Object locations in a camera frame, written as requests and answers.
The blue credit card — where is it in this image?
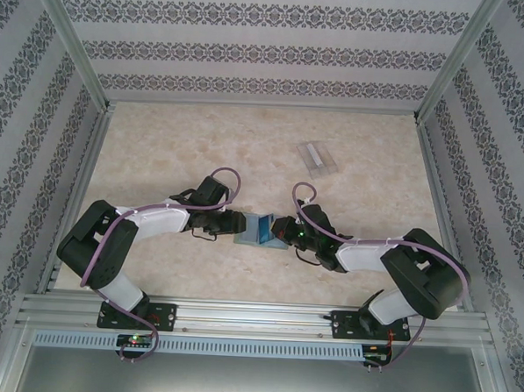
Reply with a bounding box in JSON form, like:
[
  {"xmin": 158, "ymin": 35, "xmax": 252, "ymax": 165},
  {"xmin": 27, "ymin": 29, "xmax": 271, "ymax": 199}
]
[{"xmin": 256, "ymin": 211, "xmax": 282, "ymax": 247}]

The pale green card holder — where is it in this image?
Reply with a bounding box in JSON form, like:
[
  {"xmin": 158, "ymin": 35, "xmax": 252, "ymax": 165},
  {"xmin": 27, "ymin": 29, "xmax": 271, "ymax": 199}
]
[{"xmin": 232, "ymin": 210, "xmax": 291, "ymax": 252}]

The clear plastic card box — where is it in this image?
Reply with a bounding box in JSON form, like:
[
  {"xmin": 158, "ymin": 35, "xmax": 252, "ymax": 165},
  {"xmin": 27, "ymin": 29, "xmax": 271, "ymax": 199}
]
[{"xmin": 295, "ymin": 138, "xmax": 341, "ymax": 181}]

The right small controller board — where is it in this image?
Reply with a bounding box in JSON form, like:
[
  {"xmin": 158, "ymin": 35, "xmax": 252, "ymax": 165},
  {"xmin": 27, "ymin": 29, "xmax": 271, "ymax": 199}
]
[{"xmin": 362, "ymin": 344, "xmax": 391, "ymax": 366}]

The small controller board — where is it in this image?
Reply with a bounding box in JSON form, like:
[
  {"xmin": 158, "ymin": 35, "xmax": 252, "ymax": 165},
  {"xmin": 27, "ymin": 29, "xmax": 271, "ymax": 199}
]
[
  {"xmin": 362, "ymin": 344, "xmax": 391, "ymax": 366},
  {"xmin": 116, "ymin": 332, "xmax": 155, "ymax": 349}
]

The left small controller board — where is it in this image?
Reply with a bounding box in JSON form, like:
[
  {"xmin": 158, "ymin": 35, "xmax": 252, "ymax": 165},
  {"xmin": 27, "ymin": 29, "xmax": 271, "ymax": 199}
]
[{"xmin": 116, "ymin": 332, "xmax": 155, "ymax": 349}]

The grey metal panel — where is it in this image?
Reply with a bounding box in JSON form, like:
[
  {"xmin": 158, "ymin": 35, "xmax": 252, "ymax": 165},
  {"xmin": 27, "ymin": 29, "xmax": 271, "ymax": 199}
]
[{"xmin": 11, "ymin": 343, "xmax": 500, "ymax": 392}]

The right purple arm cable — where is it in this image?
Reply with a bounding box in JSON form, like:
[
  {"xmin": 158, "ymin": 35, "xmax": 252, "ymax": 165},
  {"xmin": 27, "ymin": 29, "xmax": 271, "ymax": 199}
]
[{"xmin": 282, "ymin": 182, "xmax": 474, "ymax": 379}]

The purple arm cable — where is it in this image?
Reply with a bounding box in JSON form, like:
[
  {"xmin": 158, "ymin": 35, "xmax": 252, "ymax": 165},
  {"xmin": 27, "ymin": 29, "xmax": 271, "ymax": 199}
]
[
  {"xmin": 282, "ymin": 182, "xmax": 474, "ymax": 379},
  {"xmin": 75, "ymin": 159, "xmax": 243, "ymax": 371}
]

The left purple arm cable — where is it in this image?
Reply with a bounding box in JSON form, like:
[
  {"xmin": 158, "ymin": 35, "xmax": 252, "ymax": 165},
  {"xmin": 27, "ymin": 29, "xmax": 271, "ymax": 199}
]
[{"xmin": 75, "ymin": 159, "xmax": 243, "ymax": 371}]

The aluminium front mounting rail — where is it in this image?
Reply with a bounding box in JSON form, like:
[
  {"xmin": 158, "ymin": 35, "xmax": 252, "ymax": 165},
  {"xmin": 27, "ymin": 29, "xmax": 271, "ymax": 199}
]
[{"xmin": 15, "ymin": 289, "xmax": 492, "ymax": 349}]

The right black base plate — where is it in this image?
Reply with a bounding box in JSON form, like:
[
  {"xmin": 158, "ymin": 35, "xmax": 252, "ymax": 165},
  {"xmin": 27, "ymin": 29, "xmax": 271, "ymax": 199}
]
[{"xmin": 331, "ymin": 309, "xmax": 413, "ymax": 345}]

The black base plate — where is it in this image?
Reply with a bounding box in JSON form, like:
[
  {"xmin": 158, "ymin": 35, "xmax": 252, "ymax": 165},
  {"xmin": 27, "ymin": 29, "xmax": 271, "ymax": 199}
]
[
  {"xmin": 331, "ymin": 309, "xmax": 413, "ymax": 345},
  {"xmin": 96, "ymin": 299, "xmax": 178, "ymax": 333}
]

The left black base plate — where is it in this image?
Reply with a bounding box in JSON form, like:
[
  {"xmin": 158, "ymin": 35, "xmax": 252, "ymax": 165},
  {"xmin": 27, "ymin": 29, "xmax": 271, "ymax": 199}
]
[{"xmin": 96, "ymin": 299, "xmax": 178, "ymax": 333}]

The slotted grey cable duct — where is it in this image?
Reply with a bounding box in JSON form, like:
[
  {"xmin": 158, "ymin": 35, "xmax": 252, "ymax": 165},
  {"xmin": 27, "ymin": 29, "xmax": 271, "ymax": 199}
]
[{"xmin": 32, "ymin": 326, "xmax": 366, "ymax": 364}]

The right aluminium side rail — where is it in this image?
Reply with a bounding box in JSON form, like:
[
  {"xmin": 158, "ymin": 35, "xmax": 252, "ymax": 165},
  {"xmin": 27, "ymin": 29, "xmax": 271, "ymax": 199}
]
[{"xmin": 407, "ymin": 120, "xmax": 483, "ymax": 313}]

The aluminium side rail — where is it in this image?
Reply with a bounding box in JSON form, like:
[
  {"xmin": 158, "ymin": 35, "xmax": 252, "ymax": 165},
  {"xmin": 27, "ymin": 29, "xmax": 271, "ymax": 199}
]
[
  {"xmin": 36, "ymin": 101, "xmax": 117, "ymax": 296},
  {"xmin": 407, "ymin": 120, "xmax": 483, "ymax": 313}
]

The left aluminium side rail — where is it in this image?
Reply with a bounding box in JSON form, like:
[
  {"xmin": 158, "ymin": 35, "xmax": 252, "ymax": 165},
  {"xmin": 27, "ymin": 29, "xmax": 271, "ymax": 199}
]
[{"xmin": 36, "ymin": 101, "xmax": 117, "ymax": 296}]

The right aluminium frame post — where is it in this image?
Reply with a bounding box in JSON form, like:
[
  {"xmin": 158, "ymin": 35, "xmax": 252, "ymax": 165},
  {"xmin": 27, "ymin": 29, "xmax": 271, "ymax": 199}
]
[{"xmin": 413, "ymin": 0, "xmax": 514, "ymax": 131}]

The aluminium frame post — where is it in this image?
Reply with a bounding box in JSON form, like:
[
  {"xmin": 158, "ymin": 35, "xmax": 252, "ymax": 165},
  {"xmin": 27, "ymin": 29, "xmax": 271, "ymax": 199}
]
[
  {"xmin": 27, "ymin": 0, "xmax": 120, "ymax": 110},
  {"xmin": 413, "ymin": 0, "xmax": 514, "ymax": 131}
]

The left aluminium frame post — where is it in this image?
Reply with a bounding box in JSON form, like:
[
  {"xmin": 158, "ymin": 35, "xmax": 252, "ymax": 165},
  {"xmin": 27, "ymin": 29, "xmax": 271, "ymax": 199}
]
[{"xmin": 27, "ymin": 0, "xmax": 120, "ymax": 110}]

